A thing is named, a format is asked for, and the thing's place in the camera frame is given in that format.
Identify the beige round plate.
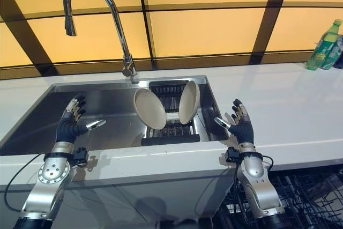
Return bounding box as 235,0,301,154
133,88,167,130
178,80,200,125

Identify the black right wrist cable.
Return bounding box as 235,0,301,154
233,154,274,229

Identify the chrome gooseneck faucet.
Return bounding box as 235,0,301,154
63,0,137,77

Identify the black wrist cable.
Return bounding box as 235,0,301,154
3,153,46,212
233,154,274,229

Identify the dark blue bottle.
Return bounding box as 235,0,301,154
333,34,343,69

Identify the black wire dishwasher rack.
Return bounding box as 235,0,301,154
214,165,343,229

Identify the stainless steel sink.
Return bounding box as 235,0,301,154
0,75,230,157

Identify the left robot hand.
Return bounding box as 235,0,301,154
55,93,107,144

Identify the green plastic bottle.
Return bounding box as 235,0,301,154
305,19,343,70

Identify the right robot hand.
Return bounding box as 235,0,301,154
214,99,255,146

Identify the black dish drying rack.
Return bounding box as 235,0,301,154
141,79,201,147

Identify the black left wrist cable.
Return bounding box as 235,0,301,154
3,153,46,212

